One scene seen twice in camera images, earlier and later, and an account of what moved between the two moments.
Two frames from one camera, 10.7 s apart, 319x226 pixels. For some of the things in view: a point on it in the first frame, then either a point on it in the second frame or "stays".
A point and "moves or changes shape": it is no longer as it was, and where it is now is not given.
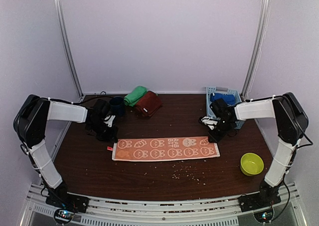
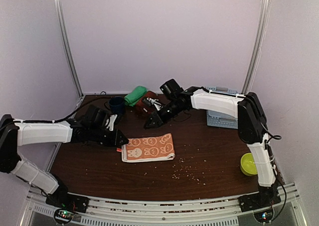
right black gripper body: [220, 134] → [168, 115]
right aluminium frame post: [252, 67] stays
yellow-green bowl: [251, 164] stays
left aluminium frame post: [80, 94] stays
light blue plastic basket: [238, 124] stays
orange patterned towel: [161, 148] moves or changes shape
